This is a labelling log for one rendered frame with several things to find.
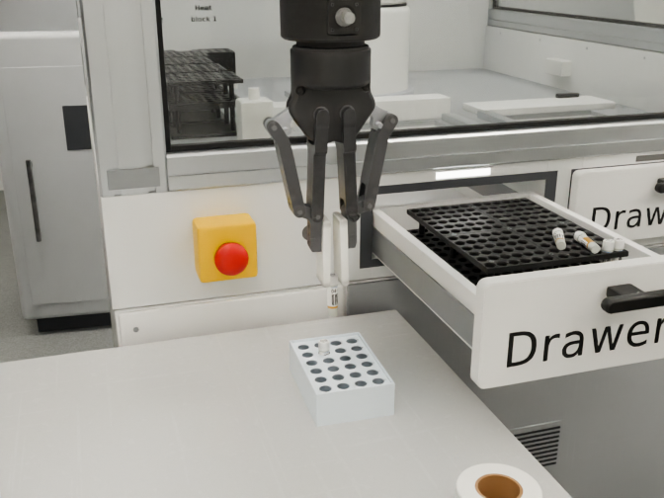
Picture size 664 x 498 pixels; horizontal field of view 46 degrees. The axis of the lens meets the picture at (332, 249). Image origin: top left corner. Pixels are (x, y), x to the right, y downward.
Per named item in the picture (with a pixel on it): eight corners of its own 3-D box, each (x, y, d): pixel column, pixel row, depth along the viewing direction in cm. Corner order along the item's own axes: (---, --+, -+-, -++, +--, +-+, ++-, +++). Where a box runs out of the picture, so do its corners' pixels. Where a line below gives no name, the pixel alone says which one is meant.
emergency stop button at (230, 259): (250, 276, 93) (249, 243, 92) (216, 280, 92) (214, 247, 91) (245, 267, 96) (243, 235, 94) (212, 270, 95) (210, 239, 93)
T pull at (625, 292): (673, 305, 75) (676, 291, 74) (606, 315, 73) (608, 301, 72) (648, 290, 78) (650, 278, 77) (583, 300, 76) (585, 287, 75)
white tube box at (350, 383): (394, 415, 82) (395, 382, 81) (316, 427, 80) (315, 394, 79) (359, 360, 93) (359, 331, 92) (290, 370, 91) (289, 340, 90)
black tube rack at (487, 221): (622, 303, 90) (628, 250, 88) (483, 323, 85) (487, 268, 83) (521, 241, 110) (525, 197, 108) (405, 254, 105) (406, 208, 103)
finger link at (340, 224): (332, 211, 80) (339, 210, 80) (334, 275, 82) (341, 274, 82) (340, 220, 77) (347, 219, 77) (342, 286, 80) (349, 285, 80)
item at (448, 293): (700, 330, 84) (709, 278, 82) (485, 366, 77) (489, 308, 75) (511, 219, 120) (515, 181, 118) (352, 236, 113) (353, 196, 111)
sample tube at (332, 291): (340, 316, 82) (339, 276, 80) (328, 318, 81) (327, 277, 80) (337, 312, 83) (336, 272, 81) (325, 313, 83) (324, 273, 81)
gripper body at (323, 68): (294, 47, 68) (296, 152, 71) (387, 43, 70) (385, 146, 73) (277, 40, 75) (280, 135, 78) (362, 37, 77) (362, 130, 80)
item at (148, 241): (769, 229, 126) (788, 140, 121) (112, 310, 97) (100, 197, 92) (486, 121, 211) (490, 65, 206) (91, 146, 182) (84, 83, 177)
